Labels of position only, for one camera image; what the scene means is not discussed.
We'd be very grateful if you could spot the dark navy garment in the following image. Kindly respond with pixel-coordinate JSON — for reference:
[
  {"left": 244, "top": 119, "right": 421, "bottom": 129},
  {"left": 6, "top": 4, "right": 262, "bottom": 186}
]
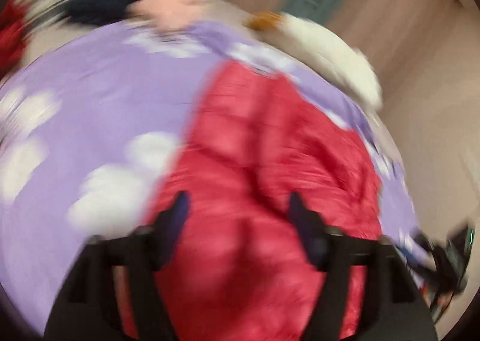
[{"left": 63, "top": 0, "right": 132, "bottom": 26}]

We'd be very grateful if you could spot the red puffer down jacket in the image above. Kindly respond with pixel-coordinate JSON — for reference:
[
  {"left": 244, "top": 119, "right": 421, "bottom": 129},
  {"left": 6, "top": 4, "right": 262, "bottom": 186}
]
[{"left": 144, "top": 61, "right": 382, "bottom": 340}]

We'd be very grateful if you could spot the purple floral bed quilt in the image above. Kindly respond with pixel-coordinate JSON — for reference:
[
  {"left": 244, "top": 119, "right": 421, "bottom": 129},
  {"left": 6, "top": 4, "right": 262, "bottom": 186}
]
[{"left": 1, "top": 22, "right": 418, "bottom": 334}]

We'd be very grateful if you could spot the pink folded garment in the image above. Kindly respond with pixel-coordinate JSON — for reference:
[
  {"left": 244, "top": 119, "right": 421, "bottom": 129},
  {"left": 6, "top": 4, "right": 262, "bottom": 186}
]
[{"left": 128, "top": 0, "right": 215, "bottom": 34}]

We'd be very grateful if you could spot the red white patterned garment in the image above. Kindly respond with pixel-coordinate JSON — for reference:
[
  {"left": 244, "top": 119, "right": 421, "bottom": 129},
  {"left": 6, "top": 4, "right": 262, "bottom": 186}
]
[{"left": 0, "top": 0, "right": 28, "bottom": 78}]

